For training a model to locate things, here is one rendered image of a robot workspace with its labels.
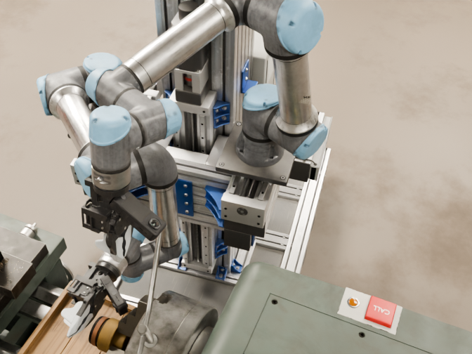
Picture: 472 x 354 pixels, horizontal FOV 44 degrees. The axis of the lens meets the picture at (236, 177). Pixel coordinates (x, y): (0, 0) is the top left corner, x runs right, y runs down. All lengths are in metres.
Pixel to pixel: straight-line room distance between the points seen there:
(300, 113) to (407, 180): 2.02
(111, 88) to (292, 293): 0.62
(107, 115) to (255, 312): 0.57
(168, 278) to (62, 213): 0.85
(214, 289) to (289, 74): 1.43
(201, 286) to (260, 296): 1.26
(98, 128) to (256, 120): 0.69
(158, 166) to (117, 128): 0.42
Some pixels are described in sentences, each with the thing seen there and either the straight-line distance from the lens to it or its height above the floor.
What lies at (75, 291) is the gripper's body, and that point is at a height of 1.11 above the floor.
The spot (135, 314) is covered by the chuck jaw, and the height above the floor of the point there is 1.17.
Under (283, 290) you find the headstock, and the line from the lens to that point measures 1.39.
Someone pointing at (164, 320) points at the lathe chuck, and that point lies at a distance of 1.37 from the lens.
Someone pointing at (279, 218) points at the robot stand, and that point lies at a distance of 2.87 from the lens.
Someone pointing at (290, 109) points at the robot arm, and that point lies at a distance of 1.50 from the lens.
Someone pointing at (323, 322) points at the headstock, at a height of 1.25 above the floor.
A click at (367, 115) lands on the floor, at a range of 3.83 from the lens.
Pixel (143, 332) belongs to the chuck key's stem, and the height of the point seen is 1.32.
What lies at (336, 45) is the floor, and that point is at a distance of 4.41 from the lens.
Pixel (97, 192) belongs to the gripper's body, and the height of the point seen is 1.58.
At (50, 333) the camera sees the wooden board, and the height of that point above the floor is 0.88.
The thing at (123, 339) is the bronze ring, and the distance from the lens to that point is 1.51.
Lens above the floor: 2.43
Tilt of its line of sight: 47 degrees down
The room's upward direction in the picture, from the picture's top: 2 degrees clockwise
